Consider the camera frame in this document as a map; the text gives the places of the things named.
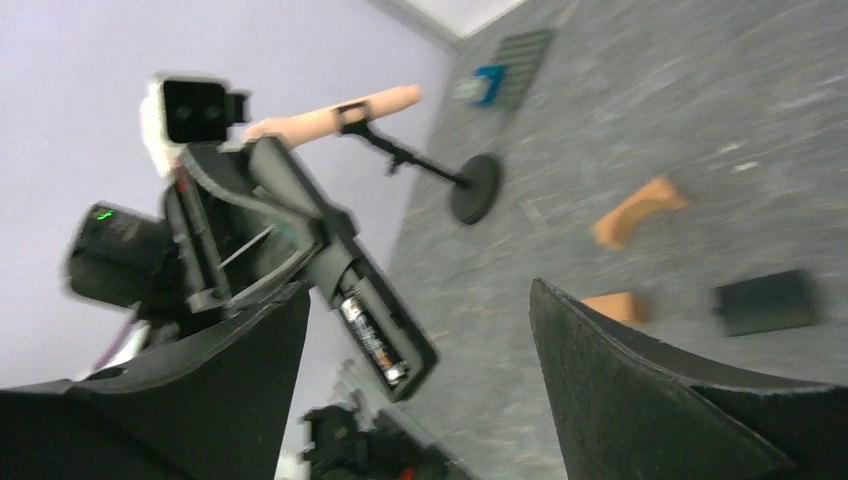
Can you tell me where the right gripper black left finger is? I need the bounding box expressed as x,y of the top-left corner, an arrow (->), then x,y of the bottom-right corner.
1,288 -> 310,479

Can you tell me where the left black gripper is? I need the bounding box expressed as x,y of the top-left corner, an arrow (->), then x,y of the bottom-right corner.
163,143 -> 318,313

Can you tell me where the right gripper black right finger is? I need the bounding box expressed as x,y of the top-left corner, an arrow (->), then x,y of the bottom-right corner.
529,278 -> 847,479

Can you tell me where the black remote control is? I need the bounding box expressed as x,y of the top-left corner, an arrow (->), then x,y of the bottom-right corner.
248,137 -> 438,402

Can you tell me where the battery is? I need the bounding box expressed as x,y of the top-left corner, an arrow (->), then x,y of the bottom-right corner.
340,297 -> 408,389

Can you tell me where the black battery cover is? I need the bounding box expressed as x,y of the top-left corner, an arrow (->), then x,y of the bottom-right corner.
713,269 -> 821,337

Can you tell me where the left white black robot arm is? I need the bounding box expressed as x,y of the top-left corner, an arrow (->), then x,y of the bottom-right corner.
65,139 -> 349,365

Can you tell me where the beige wooden peg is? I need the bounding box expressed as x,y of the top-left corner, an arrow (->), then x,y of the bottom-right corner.
243,85 -> 422,148

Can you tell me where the small wooden rectangular block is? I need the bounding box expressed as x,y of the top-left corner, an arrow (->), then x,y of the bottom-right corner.
582,292 -> 650,325

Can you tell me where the curved wooden arch block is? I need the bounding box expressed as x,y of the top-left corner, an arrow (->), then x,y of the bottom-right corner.
591,176 -> 689,250

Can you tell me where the grey small brick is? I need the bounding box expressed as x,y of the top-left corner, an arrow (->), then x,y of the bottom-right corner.
453,77 -> 482,102

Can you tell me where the blue square block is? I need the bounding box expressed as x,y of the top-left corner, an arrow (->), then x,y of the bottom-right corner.
474,64 -> 507,107

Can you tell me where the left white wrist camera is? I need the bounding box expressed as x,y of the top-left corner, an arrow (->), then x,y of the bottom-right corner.
139,72 -> 252,179

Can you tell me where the grey studded base plate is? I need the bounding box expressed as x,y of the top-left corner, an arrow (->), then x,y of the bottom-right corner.
492,28 -> 555,110

